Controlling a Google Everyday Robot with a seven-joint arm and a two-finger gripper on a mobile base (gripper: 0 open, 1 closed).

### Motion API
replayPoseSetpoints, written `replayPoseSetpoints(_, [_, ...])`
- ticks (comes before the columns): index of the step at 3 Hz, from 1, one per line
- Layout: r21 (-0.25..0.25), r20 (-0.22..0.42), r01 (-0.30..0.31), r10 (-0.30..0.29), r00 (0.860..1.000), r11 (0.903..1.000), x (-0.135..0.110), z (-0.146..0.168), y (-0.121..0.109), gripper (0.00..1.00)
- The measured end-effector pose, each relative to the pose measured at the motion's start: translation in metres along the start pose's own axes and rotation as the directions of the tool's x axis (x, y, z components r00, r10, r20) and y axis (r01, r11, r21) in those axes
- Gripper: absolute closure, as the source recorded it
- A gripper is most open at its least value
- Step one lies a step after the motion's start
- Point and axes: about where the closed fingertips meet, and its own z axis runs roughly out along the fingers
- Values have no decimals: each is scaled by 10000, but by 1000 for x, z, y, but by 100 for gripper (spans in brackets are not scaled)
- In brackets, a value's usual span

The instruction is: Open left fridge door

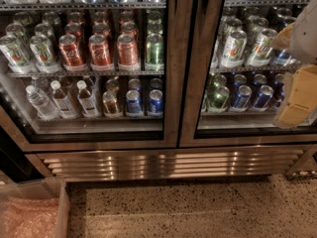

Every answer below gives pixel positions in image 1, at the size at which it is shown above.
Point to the blue pepsi can left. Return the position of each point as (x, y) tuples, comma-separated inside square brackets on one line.
[(134, 103)]

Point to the green can right door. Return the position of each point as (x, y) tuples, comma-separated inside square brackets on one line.
[(218, 98)]

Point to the right front coca-cola can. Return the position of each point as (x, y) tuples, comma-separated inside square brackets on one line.
[(128, 54)]

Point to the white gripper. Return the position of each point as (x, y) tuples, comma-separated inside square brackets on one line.
[(305, 39)]

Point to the clear plastic bin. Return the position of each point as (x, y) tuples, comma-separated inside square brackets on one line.
[(47, 188)]

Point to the front left coca-cola can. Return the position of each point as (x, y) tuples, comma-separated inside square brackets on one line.
[(73, 57)]

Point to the steel fridge bottom grille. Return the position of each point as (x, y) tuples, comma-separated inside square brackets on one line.
[(190, 163)]

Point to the middle front coca-cola can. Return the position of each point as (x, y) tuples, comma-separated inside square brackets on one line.
[(101, 59)]

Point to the blue pepsi can right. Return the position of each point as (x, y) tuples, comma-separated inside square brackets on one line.
[(155, 102)]

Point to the glass fridge door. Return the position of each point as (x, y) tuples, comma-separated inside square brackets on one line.
[(203, 128), (84, 18)]

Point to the blue can door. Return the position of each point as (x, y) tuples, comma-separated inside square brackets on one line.
[(241, 99), (262, 97)]

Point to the gold soda can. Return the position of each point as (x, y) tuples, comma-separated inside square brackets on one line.
[(111, 104)]

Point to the brown tea bottle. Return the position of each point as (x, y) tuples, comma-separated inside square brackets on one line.
[(64, 101), (87, 100)]

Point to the front left 7up can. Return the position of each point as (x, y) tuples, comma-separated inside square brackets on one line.
[(17, 55)]

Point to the pink bubble wrap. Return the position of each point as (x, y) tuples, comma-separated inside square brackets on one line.
[(28, 218)]

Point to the door 7up can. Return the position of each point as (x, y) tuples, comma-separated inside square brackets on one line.
[(259, 54), (233, 51)]

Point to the clear water bottle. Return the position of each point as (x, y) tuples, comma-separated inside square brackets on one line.
[(42, 103)]

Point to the green front soda can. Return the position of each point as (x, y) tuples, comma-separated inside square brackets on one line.
[(154, 56)]

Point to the blue pepsi can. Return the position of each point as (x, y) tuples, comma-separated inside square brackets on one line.
[(155, 102), (134, 103)]

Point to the silver blue tall can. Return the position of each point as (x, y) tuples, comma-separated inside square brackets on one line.
[(282, 58)]

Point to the coca-cola can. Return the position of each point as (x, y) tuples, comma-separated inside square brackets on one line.
[(101, 59), (128, 54), (73, 57)]

